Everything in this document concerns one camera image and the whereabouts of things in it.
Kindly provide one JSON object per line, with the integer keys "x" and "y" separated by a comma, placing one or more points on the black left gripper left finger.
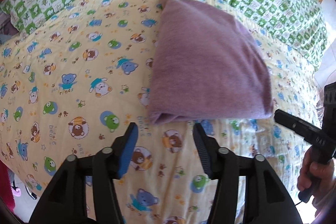
{"x": 64, "y": 199}

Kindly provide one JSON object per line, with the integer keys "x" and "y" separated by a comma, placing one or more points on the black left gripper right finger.
{"x": 266, "y": 198}

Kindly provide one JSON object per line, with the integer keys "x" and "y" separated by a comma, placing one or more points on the purple knit sweater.
{"x": 206, "y": 66}

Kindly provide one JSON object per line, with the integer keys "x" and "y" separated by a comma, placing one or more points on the person's right hand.
{"x": 326, "y": 190}

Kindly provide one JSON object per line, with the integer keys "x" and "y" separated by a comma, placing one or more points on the magenta fabric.
{"x": 5, "y": 188}

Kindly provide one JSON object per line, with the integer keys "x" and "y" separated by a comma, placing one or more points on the yellow bear print quilt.
{"x": 76, "y": 83}

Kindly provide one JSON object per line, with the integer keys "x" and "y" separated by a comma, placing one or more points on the grey striped bedding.
{"x": 7, "y": 30}

